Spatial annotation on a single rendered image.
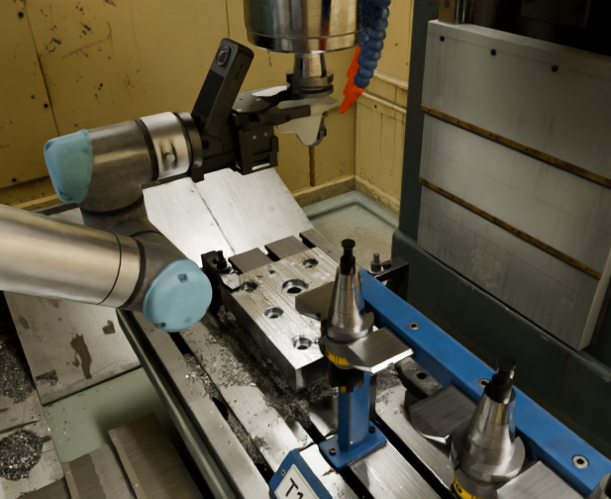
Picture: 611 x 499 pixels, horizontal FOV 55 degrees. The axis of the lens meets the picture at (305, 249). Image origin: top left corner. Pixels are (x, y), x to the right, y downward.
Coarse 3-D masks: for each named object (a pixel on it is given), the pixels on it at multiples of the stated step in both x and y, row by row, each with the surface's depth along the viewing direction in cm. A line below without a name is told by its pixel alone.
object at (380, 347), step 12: (372, 336) 67; (384, 336) 67; (396, 336) 67; (348, 348) 66; (360, 348) 66; (372, 348) 65; (384, 348) 65; (396, 348) 65; (408, 348) 65; (348, 360) 64; (360, 360) 64; (372, 360) 64; (384, 360) 64; (396, 360) 64; (372, 372) 63
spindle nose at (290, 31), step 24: (264, 0) 66; (288, 0) 65; (312, 0) 65; (336, 0) 66; (264, 24) 68; (288, 24) 67; (312, 24) 66; (336, 24) 67; (264, 48) 70; (288, 48) 68; (312, 48) 68; (336, 48) 69
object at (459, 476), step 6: (456, 474) 55; (462, 474) 54; (462, 480) 54; (462, 486) 54; (468, 486) 53; (468, 492) 54; (474, 492) 53; (480, 492) 53; (486, 492) 53; (462, 498) 55; (486, 498) 53; (492, 498) 53
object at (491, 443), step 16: (480, 400) 50; (496, 400) 49; (512, 400) 49; (480, 416) 50; (496, 416) 49; (512, 416) 49; (480, 432) 50; (496, 432) 50; (512, 432) 50; (464, 448) 53; (480, 448) 51; (496, 448) 50; (512, 448) 51; (496, 464) 51
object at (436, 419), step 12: (456, 384) 60; (432, 396) 59; (444, 396) 59; (456, 396) 59; (468, 396) 59; (420, 408) 58; (432, 408) 58; (444, 408) 58; (456, 408) 58; (468, 408) 58; (420, 420) 57; (432, 420) 57; (444, 420) 57; (456, 420) 57; (420, 432) 56; (432, 432) 56; (444, 432) 55; (444, 444) 55
